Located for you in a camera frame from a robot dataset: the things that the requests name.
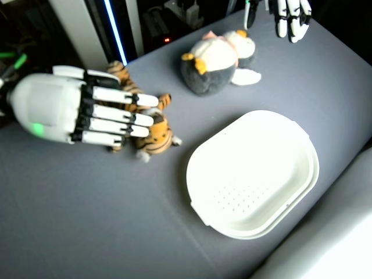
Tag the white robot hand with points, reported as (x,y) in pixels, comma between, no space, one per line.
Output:
(293,17)
(46,104)

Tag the grey white penguin plush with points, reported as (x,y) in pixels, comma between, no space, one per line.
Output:
(215,72)

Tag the white oval plastic basin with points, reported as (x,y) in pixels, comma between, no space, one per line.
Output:
(250,174)

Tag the striped tiger plush toy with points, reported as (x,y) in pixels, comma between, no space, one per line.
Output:
(158,136)

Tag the grey table cloth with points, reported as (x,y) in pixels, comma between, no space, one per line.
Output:
(87,209)

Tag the white pillar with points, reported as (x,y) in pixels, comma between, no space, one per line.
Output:
(78,29)

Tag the black device with red light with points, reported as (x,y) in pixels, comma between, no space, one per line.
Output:
(162,26)

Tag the white rounded panel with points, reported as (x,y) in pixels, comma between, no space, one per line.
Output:
(328,232)

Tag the blue light strip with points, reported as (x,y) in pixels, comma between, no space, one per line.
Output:
(115,32)

